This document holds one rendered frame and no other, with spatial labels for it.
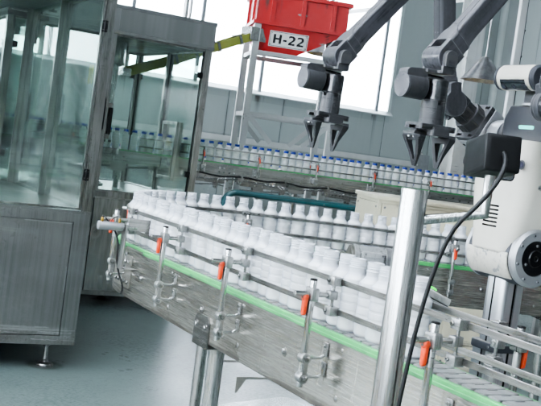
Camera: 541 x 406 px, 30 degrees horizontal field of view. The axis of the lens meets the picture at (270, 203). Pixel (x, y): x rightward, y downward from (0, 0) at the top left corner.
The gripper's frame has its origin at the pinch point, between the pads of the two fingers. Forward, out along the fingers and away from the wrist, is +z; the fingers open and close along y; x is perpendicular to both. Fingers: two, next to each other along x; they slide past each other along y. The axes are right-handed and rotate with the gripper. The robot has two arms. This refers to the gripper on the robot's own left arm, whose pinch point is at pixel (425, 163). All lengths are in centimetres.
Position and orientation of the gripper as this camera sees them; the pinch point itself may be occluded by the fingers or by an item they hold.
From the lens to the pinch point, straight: 238.3
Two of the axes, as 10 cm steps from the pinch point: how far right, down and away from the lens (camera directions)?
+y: 8.8, 0.9, 4.6
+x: -4.5, -1.1, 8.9
